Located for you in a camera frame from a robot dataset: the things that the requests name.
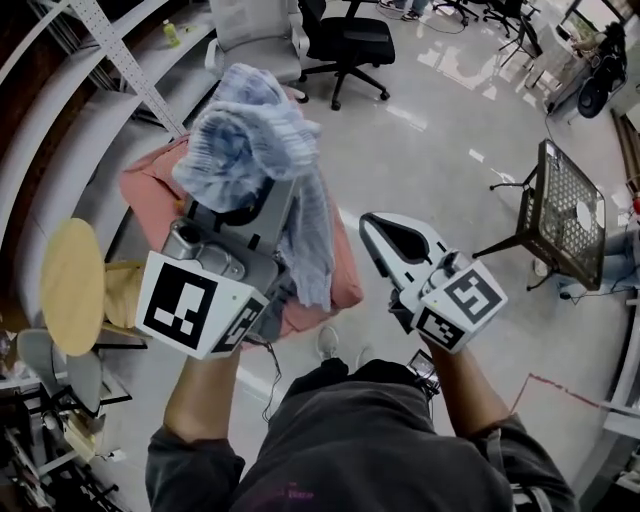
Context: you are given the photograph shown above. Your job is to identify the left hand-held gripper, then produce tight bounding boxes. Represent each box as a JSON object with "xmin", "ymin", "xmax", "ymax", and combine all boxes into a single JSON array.
[{"xmin": 134, "ymin": 173, "xmax": 302, "ymax": 361}]

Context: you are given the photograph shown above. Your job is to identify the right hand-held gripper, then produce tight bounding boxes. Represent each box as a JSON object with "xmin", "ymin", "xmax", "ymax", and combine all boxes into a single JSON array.
[{"xmin": 358, "ymin": 212, "xmax": 509, "ymax": 355}]

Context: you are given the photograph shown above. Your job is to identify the blue white striped cloth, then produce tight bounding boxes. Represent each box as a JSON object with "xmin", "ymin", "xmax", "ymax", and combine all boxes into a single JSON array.
[{"xmin": 172, "ymin": 62, "xmax": 337, "ymax": 312}]

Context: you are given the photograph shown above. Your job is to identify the person's right forearm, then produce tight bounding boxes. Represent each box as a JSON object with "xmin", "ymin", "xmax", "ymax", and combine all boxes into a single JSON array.
[{"xmin": 422, "ymin": 335, "xmax": 512, "ymax": 442}]

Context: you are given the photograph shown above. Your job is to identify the person's left forearm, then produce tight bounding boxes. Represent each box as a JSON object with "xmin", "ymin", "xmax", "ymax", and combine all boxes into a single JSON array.
[{"xmin": 162, "ymin": 344, "xmax": 242, "ymax": 444}]

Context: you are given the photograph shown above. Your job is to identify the person's white left shoe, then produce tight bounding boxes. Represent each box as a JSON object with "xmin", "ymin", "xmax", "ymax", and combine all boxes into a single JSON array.
[{"xmin": 316, "ymin": 325, "xmax": 341, "ymax": 362}]

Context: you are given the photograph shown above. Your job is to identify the person's black trousers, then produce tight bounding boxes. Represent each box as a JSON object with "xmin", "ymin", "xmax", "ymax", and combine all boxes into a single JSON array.
[{"xmin": 285, "ymin": 356, "xmax": 437, "ymax": 397}]

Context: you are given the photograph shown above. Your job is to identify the black mesh side table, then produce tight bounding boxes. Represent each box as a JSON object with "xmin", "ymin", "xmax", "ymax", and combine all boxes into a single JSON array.
[{"xmin": 472, "ymin": 138, "xmax": 608, "ymax": 293}]

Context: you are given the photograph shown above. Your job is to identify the white office chair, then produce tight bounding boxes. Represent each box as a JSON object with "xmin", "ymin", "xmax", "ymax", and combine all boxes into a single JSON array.
[{"xmin": 204, "ymin": 0, "xmax": 310, "ymax": 105}]

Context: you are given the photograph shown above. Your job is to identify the round wooden table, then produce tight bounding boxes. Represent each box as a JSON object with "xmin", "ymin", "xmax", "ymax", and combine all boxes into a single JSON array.
[{"xmin": 39, "ymin": 217, "xmax": 151, "ymax": 358}]

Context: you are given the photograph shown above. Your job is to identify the green bottle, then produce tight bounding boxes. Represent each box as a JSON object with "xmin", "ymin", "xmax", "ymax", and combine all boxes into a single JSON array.
[{"xmin": 161, "ymin": 19, "xmax": 183, "ymax": 50}]

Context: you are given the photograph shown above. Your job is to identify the black office chair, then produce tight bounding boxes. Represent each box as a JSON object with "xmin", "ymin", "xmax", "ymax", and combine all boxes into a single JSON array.
[{"xmin": 297, "ymin": 0, "xmax": 397, "ymax": 112}]

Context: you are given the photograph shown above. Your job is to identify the person's grey shirt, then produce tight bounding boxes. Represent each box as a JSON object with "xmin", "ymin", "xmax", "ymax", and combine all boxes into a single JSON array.
[{"xmin": 144, "ymin": 362, "xmax": 577, "ymax": 512}]

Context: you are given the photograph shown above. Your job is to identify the white shelf rack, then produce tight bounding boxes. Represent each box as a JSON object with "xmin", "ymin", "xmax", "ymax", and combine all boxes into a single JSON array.
[{"xmin": 0, "ymin": 0, "xmax": 226, "ymax": 326}]

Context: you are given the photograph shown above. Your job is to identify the grey plastic chair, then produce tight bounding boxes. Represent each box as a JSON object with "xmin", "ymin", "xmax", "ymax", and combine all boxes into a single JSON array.
[{"xmin": 16, "ymin": 327, "xmax": 134, "ymax": 420}]

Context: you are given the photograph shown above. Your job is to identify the black swivel chair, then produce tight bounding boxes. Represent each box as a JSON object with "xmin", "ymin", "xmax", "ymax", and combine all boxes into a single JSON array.
[
  {"xmin": 482, "ymin": 0, "xmax": 525, "ymax": 40},
  {"xmin": 432, "ymin": 0, "xmax": 482, "ymax": 27}
]

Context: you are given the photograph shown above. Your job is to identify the bundle of wooden poles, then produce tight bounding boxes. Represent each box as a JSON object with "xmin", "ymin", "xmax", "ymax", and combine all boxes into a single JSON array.
[{"xmin": 611, "ymin": 110, "xmax": 640, "ymax": 197}]

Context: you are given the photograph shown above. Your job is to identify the black waist-worn recorder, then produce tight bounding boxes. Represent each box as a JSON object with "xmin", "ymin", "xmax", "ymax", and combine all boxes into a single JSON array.
[{"xmin": 406, "ymin": 349, "xmax": 442, "ymax": 397}]

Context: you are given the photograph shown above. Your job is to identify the black cable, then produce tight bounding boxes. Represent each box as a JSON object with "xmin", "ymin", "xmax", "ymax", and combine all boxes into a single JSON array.
[{"xmin": 243, "ymin": 333, "xmax": 282, "ymax": 422}]

